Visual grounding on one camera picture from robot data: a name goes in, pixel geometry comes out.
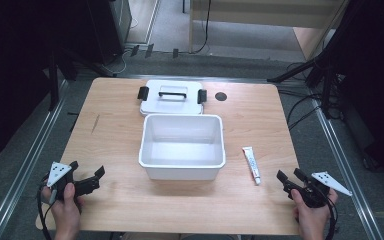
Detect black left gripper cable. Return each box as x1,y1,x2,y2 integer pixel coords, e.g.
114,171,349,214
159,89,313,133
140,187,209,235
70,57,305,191
36,181,56,240

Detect person's left hand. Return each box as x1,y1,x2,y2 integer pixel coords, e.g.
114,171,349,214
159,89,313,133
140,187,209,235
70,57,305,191
41,182,85,234

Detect person's right hand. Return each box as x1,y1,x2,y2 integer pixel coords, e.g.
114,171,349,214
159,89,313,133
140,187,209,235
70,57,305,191
291,187,340,234

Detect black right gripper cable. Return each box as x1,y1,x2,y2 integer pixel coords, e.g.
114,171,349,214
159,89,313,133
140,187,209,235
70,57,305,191
324,194,338,240

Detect white lid with black handle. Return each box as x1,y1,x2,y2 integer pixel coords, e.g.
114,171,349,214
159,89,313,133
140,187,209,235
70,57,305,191
136,79,208,117

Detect black floor cables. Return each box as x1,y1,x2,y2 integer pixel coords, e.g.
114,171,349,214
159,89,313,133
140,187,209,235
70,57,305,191
277,61,326,132

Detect light wooden furniture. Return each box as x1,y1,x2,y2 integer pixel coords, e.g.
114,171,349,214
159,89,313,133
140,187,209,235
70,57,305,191
188,0,352,62

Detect black hanging cable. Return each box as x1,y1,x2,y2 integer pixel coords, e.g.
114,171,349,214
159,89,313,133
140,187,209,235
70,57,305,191
192,0,213,55

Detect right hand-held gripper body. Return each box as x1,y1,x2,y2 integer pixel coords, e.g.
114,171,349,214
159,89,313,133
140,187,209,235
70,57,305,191
283,171,353,210

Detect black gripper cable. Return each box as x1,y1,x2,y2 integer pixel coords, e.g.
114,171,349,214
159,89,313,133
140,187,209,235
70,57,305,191
324,194,338,240
36,181,56,240

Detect metal floor rail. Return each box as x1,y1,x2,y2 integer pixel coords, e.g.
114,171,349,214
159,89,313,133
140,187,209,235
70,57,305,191
0,79,70,240
308,87,384,240

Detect black cabinet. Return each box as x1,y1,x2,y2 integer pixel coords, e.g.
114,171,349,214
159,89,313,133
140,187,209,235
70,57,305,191
85,0,133,66

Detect dark curtain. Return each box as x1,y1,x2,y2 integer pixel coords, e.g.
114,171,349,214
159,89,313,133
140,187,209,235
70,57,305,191
0,0,93,168
333,0,384,183

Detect black tripod stand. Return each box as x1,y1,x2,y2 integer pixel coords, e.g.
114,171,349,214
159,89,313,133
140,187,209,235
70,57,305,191
44,46,116,113
266,0,358,120

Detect white ointment tube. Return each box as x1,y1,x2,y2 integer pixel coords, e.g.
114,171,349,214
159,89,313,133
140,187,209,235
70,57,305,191
241,146,262,186

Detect white floor cable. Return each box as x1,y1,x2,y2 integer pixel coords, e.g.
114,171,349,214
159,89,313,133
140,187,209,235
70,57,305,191
112,18,140,75

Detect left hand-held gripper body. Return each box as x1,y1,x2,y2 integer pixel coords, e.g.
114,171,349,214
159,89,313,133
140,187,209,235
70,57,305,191
40,161,101,203

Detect white plastic storage box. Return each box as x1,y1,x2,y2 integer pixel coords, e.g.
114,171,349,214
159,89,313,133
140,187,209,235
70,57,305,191
138,113,227,182

